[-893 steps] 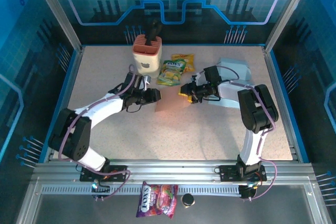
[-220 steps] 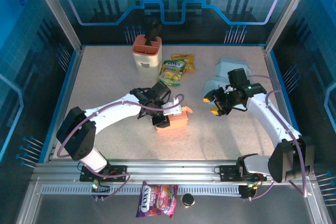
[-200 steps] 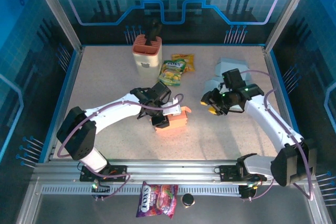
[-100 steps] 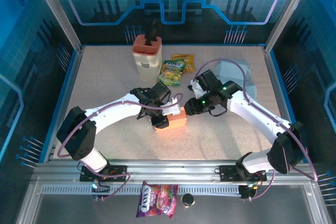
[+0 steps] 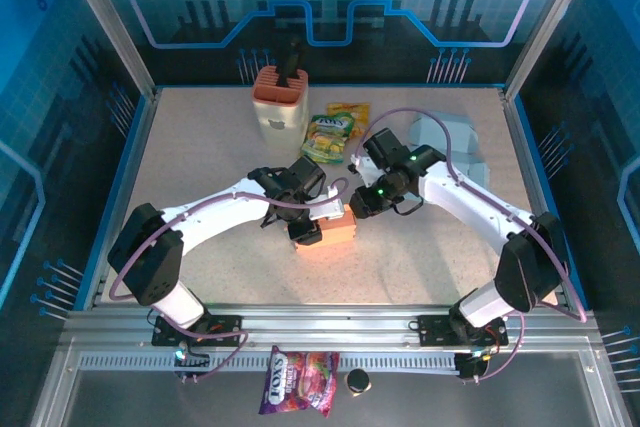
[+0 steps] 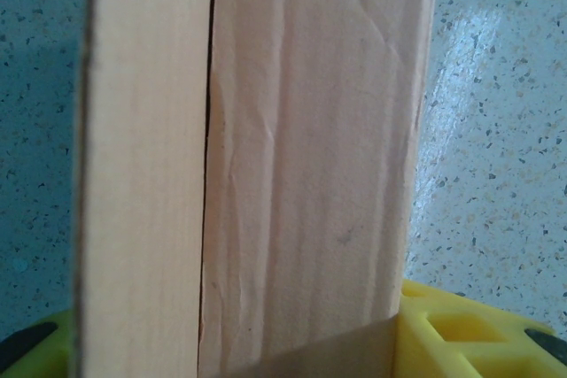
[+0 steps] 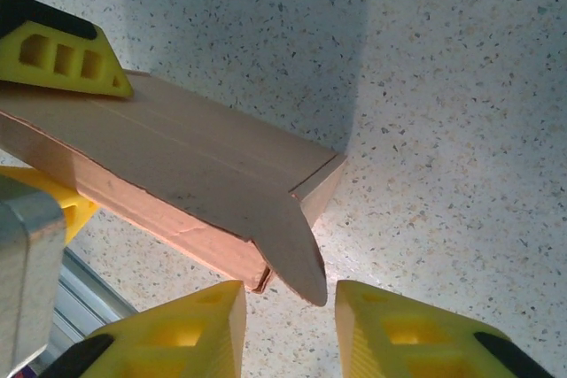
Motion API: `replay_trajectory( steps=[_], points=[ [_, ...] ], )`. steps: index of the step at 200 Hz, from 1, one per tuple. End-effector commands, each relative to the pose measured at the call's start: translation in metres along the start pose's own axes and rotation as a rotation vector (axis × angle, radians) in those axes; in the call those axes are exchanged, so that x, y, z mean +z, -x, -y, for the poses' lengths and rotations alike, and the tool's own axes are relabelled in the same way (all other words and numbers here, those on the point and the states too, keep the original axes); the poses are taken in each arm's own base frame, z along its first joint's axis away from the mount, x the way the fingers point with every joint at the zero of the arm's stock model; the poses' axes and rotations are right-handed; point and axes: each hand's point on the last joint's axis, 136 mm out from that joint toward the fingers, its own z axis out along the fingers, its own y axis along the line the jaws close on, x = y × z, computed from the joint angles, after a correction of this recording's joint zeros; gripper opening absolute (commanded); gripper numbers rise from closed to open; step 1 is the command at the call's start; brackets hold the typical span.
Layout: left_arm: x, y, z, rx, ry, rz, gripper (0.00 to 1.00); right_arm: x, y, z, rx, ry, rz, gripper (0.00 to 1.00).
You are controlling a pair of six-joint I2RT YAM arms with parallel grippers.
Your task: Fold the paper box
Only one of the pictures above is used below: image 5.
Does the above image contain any light blue paper box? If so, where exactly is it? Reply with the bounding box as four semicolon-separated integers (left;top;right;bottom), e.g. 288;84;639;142
408;110;494;188

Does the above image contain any cream knife block pink top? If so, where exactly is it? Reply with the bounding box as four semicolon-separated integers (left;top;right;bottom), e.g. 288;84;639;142
251;65;310;152

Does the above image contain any aluminium front rail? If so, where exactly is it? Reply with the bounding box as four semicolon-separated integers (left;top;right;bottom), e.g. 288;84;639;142
59;304;601;348

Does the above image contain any black round cap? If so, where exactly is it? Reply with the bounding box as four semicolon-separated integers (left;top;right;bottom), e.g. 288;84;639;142
345;368;372;398

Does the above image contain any aluminium frame post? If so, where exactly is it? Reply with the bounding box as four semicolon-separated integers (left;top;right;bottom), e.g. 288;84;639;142
503;0;601;101
57;0;157;101

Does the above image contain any green candy bag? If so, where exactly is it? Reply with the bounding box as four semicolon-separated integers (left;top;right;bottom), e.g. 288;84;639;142
299;114;354;164

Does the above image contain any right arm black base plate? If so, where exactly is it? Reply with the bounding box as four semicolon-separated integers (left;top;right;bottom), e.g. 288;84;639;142
416;313;510;348

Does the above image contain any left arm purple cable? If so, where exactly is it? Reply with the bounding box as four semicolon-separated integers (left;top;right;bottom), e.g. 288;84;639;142
108;176;351;383

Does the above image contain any pink paper box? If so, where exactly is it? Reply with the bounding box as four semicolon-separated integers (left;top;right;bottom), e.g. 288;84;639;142
294;209;358;261

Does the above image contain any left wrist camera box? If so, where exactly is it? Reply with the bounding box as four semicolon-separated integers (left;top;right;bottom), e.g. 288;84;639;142
309;187;347;221

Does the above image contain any grey metal shelf panel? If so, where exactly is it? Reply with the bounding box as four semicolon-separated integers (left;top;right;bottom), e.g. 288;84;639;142
34;341;631;427

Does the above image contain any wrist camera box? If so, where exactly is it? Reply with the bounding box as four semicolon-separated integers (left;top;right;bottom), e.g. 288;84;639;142
349;155;374;186
309;187;347;221

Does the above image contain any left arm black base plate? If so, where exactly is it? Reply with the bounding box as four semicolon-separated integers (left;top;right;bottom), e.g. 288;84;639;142
151;313;244;348

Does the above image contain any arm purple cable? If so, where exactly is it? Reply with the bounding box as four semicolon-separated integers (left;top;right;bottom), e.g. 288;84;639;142
108;176;351;383
353;106;589;383

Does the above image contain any slotted grey cable duct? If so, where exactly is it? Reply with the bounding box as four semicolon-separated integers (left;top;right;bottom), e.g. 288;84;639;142
79;352;464;373

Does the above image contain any black electronics module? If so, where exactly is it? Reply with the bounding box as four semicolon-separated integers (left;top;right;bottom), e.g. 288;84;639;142
173;344;211;382
454;350;494;382

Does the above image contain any yellow candy bag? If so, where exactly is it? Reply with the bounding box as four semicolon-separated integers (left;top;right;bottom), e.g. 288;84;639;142
326;102;372;140

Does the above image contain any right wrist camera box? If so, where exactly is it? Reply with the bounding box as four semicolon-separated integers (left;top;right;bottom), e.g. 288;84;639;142
349;155;374;186

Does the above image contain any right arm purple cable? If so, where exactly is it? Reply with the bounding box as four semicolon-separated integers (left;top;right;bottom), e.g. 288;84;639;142
353;106;589;383

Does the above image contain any black knife handle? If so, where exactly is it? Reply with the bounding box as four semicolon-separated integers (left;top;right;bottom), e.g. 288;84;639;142
277;36;307;88

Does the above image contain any aluminium side rail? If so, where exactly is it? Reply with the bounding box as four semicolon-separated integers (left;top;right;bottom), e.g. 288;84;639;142
84;89;162;309
498;88;572;309

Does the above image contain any purple berries candy bag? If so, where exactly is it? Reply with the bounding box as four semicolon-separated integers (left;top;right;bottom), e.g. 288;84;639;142
258;345;341;418

